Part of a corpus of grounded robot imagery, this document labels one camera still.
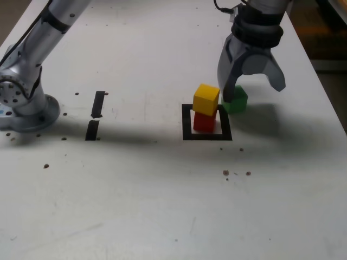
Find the green cube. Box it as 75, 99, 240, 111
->
221, 85, 248, 114

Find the yellow cube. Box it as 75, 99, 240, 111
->
192, 83, 220, 116

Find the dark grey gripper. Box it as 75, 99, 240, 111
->
217, 34, 286, 103

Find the black tape square outline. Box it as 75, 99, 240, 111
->
181, 103, 233, 141

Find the black tape strip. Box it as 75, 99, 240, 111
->
85, 90, 105, 141

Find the red cube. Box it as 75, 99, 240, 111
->
193, 110, 217, 133

